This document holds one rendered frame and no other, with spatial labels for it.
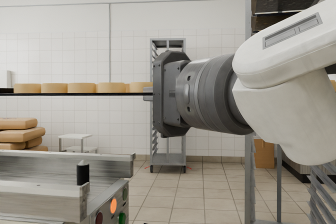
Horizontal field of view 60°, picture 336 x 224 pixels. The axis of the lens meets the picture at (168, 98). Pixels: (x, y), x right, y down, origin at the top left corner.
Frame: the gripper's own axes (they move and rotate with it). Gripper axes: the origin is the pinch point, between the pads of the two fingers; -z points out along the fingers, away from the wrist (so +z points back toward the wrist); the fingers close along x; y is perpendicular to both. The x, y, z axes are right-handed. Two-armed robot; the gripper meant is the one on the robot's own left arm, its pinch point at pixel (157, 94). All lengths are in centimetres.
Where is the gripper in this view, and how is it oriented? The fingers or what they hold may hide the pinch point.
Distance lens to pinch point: 45.5
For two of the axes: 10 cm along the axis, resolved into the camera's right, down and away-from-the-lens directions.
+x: 0.0, -10.0, -0.1
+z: 5.5, 0.1, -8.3
